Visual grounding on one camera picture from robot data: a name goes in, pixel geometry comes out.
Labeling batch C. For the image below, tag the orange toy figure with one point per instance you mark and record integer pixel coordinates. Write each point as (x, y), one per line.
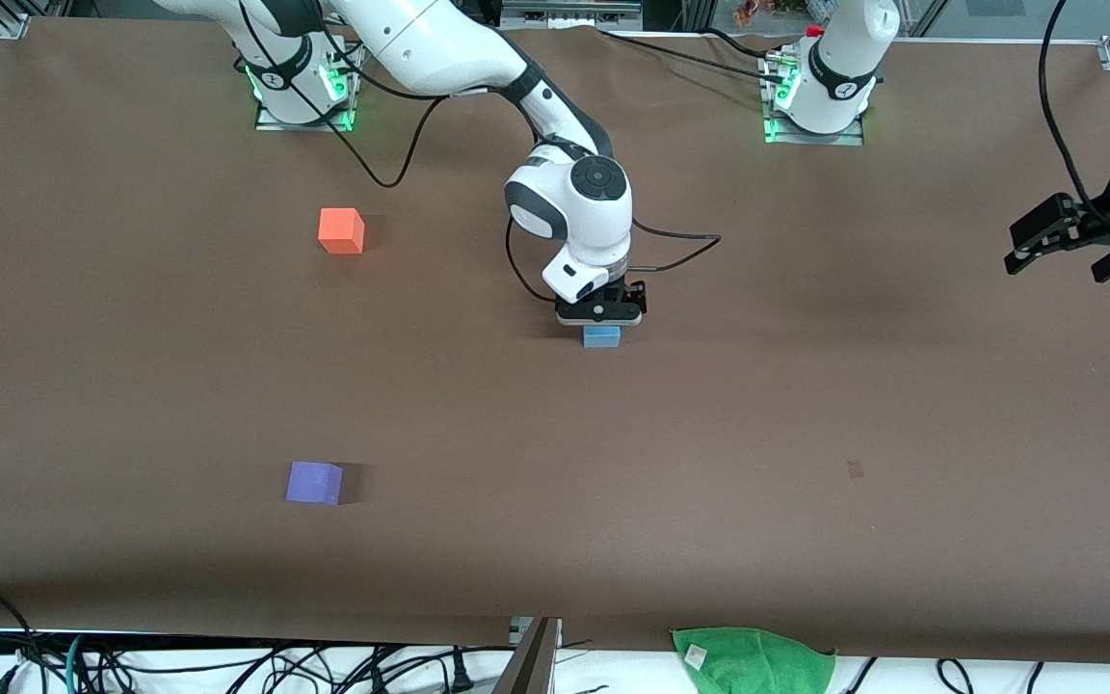
(753, 12)

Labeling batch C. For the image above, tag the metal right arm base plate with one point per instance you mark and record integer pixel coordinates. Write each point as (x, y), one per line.
(355, 111)

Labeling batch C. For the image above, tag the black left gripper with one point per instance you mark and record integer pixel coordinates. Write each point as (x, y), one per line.
(1107, 214)

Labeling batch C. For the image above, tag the grey metal post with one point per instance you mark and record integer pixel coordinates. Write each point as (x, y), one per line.
(528, 665)

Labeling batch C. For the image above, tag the orange cube block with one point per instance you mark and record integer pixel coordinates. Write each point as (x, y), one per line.
(339, 231)

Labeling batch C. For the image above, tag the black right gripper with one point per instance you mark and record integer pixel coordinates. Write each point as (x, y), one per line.
(633, 291)

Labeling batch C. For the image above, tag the blue cube block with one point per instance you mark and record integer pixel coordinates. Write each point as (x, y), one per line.
(601, 337)

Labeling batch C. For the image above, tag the grey metal frame box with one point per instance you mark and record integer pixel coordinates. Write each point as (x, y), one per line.
(569, 13)

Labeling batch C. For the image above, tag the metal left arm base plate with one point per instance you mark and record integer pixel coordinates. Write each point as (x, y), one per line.
(858, 135)

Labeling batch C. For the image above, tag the brown table cover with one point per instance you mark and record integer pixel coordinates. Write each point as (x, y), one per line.
(555, 434)

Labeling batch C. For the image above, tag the green cloth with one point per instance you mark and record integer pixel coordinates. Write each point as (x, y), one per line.
(757, 663)

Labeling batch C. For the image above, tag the purple cube block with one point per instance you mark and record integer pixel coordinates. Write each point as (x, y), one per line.
(312, 483)

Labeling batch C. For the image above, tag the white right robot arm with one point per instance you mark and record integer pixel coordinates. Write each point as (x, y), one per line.
(420, 48)

